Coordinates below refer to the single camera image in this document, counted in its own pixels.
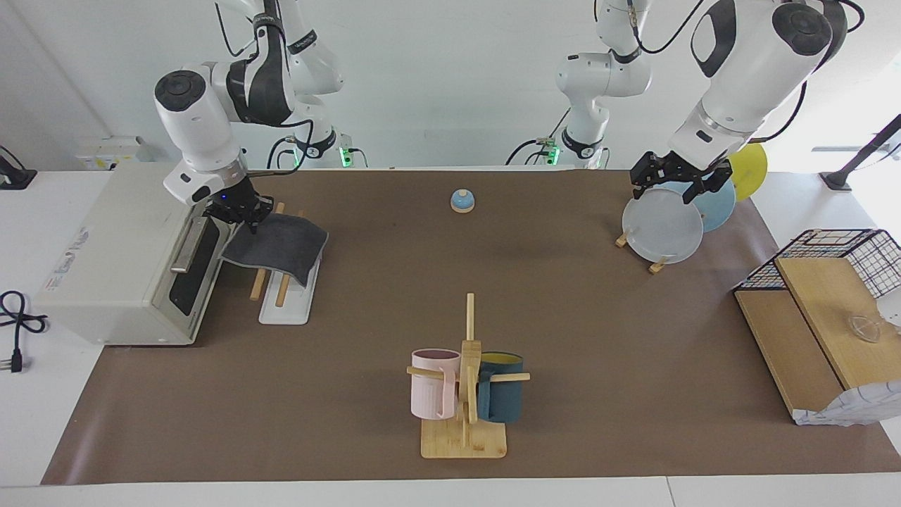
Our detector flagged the black power cord with plug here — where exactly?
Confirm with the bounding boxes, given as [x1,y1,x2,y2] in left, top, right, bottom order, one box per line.
[0,291,49,374]

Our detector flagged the black wire basket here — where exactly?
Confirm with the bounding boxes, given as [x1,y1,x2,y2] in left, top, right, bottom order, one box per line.
[732,229,901,300]

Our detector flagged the black camera stand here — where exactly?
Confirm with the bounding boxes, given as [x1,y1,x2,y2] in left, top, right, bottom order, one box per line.
[820,114,901,191]

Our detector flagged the white towel rack wooden bars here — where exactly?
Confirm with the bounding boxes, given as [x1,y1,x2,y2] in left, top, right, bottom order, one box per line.
[250,202,325,325]

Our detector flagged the cream toaster oven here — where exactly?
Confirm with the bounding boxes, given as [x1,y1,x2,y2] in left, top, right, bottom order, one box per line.
[34,163,239,346]

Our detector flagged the grey plate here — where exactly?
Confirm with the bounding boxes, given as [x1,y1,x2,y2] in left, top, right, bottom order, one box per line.
[622,188,705,265]

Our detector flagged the white patterned paper sheet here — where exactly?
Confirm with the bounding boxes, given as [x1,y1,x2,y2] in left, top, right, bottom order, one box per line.
[792,380,901,427]

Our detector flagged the purple grey-backed towel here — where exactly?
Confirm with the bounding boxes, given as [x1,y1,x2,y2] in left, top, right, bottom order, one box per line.
[220,213,329,288]

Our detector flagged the brown table mat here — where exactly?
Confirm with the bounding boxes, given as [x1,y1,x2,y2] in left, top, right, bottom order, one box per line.
[41,169,901,485]

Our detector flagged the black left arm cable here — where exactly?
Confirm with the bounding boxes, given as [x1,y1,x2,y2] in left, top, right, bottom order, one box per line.
[630,0,705,55]

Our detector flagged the clear glass lid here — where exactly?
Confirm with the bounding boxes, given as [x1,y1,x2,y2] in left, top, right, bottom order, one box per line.
[848,315,882,344]

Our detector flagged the yellow plate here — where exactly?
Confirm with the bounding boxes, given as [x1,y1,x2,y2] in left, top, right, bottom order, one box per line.
[727,143,768,201]

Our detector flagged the pink mug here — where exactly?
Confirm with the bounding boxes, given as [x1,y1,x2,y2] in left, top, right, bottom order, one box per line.
[411,349,461,420]

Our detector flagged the black clamp stand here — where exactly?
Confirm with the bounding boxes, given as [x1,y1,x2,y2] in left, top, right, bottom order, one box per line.
[0,146,37,189]

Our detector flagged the white power strip box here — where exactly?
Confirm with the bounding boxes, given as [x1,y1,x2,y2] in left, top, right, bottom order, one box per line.
[76,136,152,170]

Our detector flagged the wooden mug tree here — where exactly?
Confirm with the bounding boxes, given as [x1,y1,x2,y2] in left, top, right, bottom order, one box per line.
[406,293,531,460]

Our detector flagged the light blue plate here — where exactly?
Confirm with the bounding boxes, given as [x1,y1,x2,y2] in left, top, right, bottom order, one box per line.
[665,176,737,233]

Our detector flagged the wooden plate rack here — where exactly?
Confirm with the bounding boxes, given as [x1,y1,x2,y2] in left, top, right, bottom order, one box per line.
[615,229,668,275]

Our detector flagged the black base cable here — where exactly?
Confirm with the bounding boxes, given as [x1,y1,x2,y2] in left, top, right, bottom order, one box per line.
[266,136,296,170]
[505,109,571,167]

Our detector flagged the dark teal mug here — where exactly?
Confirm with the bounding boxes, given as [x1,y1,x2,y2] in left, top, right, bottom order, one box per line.
[477,351,524,424]

